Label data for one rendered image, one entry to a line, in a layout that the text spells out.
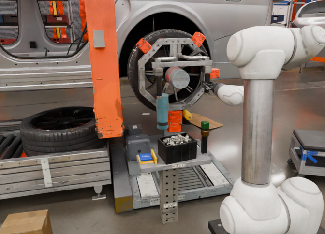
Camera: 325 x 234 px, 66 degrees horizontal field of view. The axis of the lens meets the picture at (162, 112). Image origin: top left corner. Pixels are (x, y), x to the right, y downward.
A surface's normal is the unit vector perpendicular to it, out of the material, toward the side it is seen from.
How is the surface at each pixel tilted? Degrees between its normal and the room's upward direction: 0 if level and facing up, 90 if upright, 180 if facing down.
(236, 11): 90
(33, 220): 0
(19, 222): 0
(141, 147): 90
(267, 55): 86
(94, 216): 0
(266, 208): 76
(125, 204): 90
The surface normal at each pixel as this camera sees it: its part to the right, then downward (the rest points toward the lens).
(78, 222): -0.01, -0.95
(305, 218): 0.14, 0.17
